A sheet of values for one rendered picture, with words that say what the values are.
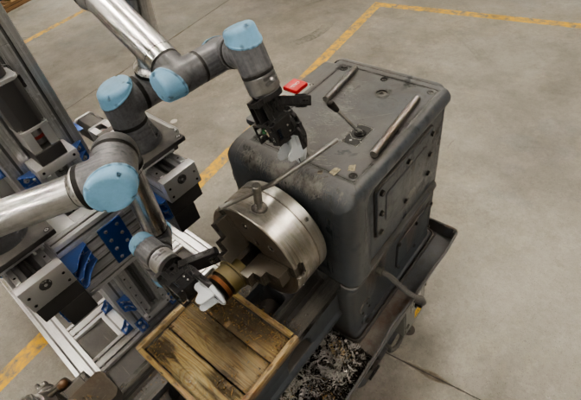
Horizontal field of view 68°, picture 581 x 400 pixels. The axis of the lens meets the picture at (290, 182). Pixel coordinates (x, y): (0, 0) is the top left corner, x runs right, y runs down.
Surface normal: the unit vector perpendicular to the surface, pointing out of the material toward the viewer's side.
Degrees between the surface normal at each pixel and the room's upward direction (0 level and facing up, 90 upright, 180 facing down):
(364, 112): 0
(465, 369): 0
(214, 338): 0
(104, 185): 89
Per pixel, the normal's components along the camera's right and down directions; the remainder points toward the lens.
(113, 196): 0.36, 0.61
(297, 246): 0.59, -0.04
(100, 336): -0.14, -0.71
